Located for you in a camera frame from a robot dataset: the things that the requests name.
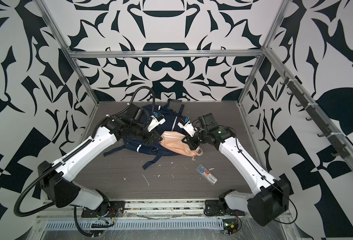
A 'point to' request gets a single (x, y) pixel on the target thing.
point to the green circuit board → (230, 226)
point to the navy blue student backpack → (171, 112)
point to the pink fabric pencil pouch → (173, 140)
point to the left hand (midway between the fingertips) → (160, 134)
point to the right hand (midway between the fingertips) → (185, 138)
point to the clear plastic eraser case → (207, 174)
